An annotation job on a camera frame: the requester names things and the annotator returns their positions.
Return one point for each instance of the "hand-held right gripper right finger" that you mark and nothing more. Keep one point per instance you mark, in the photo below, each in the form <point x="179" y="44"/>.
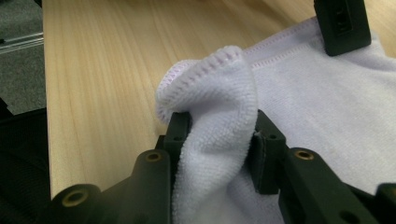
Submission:
<point x="295" y="180"/>

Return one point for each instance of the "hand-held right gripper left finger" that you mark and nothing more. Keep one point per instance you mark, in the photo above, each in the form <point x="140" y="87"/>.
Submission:
<point x="155" y="180"/>

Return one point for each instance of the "pale lavender towel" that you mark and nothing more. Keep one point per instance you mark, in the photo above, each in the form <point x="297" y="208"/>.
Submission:
<point x="311" y="109"/>

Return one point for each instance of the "dark mesh fabric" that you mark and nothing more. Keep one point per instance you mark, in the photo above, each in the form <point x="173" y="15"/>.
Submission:
<point x="21" y="168"/>

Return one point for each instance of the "metal floor rail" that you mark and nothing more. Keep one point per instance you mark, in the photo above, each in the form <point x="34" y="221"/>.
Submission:
<point x="18" y="43"/>

